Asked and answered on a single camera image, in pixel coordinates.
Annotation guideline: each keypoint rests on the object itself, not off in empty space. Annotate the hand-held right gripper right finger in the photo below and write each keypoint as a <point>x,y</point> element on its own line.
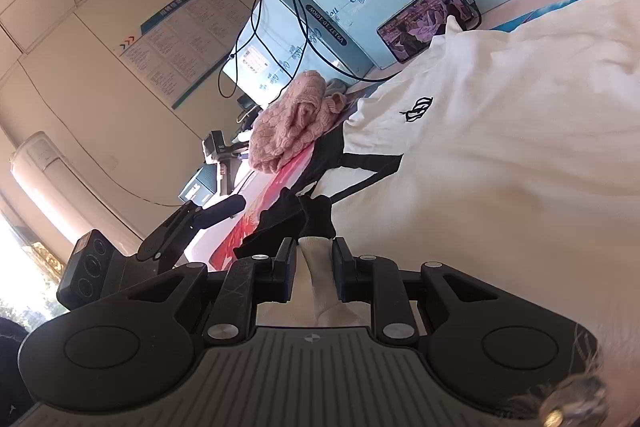
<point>340,272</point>

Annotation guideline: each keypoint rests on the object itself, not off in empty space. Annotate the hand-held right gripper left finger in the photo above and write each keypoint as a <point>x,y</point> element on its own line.
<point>290,272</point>

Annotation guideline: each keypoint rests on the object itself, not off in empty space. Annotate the wall poster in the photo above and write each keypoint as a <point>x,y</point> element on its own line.
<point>185,37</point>

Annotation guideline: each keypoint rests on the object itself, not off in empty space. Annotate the white shirt black logo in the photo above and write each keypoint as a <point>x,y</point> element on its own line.
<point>500,157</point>

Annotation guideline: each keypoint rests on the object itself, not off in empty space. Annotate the black handheld scanner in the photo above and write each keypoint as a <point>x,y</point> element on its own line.
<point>217,147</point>

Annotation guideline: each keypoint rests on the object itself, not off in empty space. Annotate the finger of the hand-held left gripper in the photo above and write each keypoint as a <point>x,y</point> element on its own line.
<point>220,209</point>

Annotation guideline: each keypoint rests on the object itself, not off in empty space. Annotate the black garment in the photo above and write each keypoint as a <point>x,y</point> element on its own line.
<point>315,217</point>

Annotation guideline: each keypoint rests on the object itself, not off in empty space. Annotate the pink knit sweater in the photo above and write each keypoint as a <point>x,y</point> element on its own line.
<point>285,127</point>

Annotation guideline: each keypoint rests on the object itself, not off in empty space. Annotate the smartphone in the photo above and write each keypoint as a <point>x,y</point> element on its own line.
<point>420,22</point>

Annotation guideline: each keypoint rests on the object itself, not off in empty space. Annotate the sunlit window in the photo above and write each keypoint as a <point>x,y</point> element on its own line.
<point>20,267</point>

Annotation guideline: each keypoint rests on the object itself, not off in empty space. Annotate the white floor air conditioner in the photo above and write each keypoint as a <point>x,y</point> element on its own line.
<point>60,177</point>

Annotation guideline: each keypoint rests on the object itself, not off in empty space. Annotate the blue printed box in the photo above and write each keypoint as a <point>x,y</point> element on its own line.
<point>197,187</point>

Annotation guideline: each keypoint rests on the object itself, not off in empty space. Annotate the labelled light blue cardboard box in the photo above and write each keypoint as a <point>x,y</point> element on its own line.
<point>280,27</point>

